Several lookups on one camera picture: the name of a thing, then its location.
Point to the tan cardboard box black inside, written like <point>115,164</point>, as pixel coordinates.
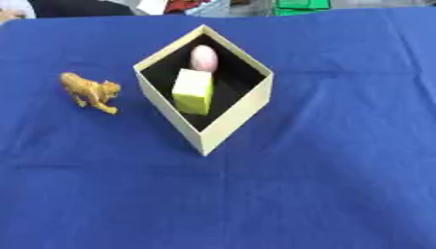
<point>235,113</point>

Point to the yellow-green rectangular block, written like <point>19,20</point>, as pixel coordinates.
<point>192,91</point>

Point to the pink egg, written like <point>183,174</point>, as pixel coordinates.
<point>204,58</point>

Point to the golden toy lion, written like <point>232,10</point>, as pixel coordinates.
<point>91,91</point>

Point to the green crate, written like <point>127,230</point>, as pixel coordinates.
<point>301,6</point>

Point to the person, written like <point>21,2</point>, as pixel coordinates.
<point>74,8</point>

